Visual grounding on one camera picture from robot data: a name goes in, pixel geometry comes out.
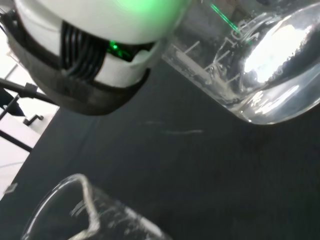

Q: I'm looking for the black bench cloth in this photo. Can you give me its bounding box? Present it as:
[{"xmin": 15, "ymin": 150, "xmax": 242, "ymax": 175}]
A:
[{"xmin": 0, "ymin": 7, "xmax": 320, "ymax": 240}]

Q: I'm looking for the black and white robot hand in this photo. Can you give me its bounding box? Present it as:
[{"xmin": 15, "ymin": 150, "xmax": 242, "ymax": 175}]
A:
[{"xmin": 4, "ymin": 0, "xmax": 198, "ymax": 116}]

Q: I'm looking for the black tripod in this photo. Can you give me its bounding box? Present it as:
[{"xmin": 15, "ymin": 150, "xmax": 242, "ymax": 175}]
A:
[{"xmin": 0, "ymin": 77, "xmax": 60, "ymax": 153}]

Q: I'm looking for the clear cloth clip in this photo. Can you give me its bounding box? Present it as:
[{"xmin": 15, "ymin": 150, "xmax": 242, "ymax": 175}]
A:
[{"xmin": 4, "ymin": 182, "xmax": 19, "ymax": 195}]

